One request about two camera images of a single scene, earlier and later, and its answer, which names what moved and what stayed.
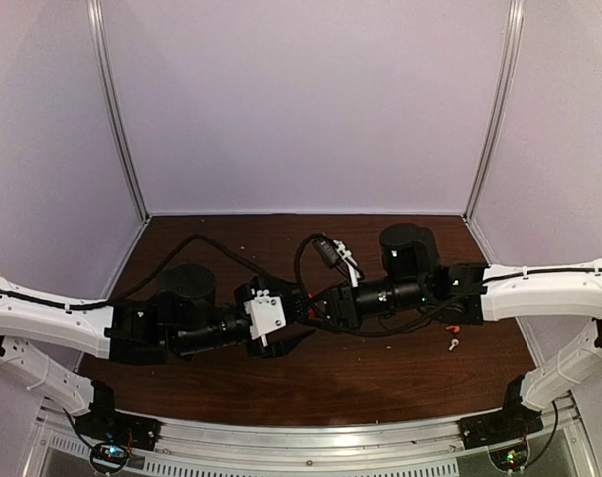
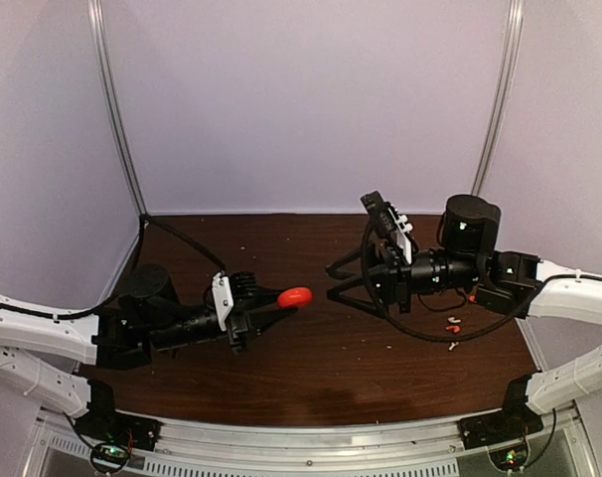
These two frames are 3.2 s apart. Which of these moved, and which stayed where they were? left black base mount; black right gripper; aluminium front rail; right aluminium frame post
Moved: black right gripper
Stayed: aluminium front rail; right aluminium frame post; left black base mount
